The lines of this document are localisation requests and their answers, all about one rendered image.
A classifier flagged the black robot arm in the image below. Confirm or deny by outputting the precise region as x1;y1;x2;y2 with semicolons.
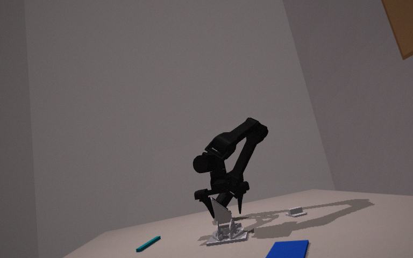
193;117;268;210

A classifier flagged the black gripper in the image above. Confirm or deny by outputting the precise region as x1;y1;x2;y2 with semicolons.
194;169;250;218

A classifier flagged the teal rectangular bar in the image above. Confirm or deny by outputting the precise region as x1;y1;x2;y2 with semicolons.
136;236;161;252

